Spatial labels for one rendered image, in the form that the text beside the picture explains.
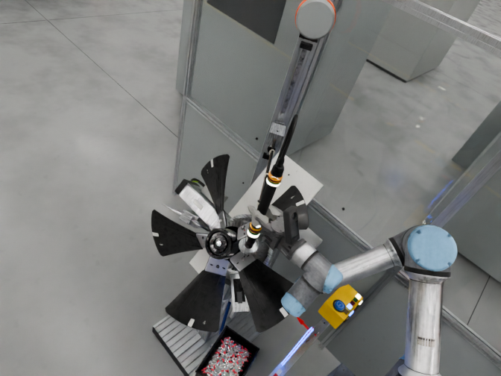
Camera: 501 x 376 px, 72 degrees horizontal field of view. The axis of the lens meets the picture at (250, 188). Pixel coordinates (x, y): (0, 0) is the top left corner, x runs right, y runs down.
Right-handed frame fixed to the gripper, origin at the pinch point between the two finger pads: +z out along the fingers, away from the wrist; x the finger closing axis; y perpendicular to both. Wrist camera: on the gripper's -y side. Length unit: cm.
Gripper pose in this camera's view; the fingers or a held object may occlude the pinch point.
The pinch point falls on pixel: (256, 204)
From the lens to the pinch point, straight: 114.9
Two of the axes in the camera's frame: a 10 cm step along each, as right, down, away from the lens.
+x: 6.9, -3.7, 6.2
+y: -2.4, 6.9, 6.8
